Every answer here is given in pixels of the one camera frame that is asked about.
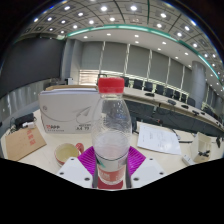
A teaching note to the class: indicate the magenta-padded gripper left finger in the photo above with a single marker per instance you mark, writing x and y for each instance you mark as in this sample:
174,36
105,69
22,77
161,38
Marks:
77,166

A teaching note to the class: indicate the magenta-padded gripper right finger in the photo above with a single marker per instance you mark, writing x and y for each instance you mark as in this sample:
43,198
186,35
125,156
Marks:
144,167

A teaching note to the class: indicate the clear red-capped water bottle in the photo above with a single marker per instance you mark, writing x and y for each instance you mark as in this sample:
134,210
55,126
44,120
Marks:
111,133

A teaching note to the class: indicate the red and cream mug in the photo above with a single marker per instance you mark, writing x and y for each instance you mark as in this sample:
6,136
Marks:
66,153

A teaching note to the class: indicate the white printed paper sheet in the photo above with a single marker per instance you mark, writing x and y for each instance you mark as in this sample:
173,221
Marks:
159,138

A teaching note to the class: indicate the white power strip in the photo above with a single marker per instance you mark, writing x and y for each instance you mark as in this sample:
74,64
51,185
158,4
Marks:
188,160

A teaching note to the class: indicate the white paper carton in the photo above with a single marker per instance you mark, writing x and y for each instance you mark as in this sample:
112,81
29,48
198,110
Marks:
68,111

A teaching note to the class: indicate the brown paper envelope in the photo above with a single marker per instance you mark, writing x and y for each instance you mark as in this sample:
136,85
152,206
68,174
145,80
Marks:
23,143

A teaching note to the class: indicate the small open white box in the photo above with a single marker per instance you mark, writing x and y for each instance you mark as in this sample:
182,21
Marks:
200,146

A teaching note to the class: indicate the long curved conference desk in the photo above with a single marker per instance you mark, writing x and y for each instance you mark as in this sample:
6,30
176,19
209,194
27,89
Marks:
173,111

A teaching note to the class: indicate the white power adapter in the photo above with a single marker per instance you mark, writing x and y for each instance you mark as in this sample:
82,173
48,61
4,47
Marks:
29,125

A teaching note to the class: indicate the black flat device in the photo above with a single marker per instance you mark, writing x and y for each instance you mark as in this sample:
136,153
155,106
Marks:
24,119

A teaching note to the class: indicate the row of black office chairs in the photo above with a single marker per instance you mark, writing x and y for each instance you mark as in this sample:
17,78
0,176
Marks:
160,89

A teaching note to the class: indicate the ceiling lights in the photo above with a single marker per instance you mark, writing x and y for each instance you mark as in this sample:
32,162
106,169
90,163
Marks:
104,8

